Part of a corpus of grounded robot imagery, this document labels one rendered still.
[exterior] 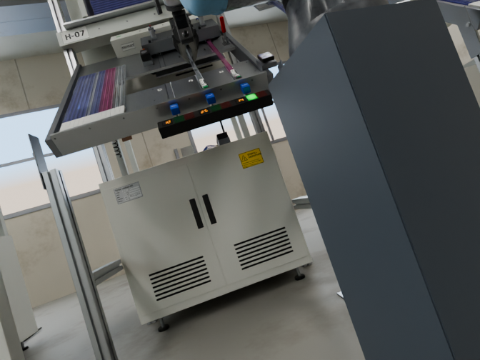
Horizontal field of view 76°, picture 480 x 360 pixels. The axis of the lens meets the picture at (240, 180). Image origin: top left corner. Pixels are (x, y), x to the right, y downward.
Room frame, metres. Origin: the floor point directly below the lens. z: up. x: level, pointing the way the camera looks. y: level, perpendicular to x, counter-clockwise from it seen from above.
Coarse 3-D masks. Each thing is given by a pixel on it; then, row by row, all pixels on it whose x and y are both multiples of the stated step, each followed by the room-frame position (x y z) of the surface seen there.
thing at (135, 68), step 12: (204, 48) 1.25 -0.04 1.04; (216, 48) 1.21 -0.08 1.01; (228, 48) 1.20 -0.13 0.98; (108, 60) 1.36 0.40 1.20; (120, 60) 1.33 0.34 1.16; (132, 60) 1.30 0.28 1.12; (156, 60) 1.24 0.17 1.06; (168, 60) 1.22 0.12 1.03; (180, 60) 1.19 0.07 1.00; (204, 60) 1.26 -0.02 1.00; (216, 60) 1.25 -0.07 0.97; (84, 72) 1.29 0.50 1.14; (132, 72) 1.18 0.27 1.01; (144, 72) 1.16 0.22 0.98; (156, 72) 1.25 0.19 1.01; (168, 72) 1.23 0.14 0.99
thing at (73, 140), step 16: (240, 80) 0.90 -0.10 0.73; (256, 80) 0.92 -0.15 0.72; (192, 96) 0.89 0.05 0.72; (224, 96) 0.92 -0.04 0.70; (240, 96) 0.94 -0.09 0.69; (128, 112) 0.87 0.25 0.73; (144, 112) 0.88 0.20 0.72; (160, 112) 0.89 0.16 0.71; (80, 128) 0.85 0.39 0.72; (96, 128) 0.87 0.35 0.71; (112, 128) 0.88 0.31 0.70; (128, 128) 0.89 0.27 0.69; (144, 128) 0.91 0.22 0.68; (64, 144) 0.87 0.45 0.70; (80, 144) 0.88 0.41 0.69; (96, 144) 0.90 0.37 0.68
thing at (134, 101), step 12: (204, 72) 1.05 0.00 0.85; (216, 72) 1.03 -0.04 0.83; (228, 72) 1.01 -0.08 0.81; (240, 72) 1.00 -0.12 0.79; (252, 72) 0.98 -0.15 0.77; (168, 84) 1.03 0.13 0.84; (180, 84) 1.01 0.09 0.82; (192, 84) 0.99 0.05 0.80; (216, 84) 0.96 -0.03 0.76; (132, 96) 1.00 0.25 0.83; (144, 96) 0.98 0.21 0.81; (156, 96) 0.97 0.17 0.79; (168, 96) 0.95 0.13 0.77; (132, 108) 0.94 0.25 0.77
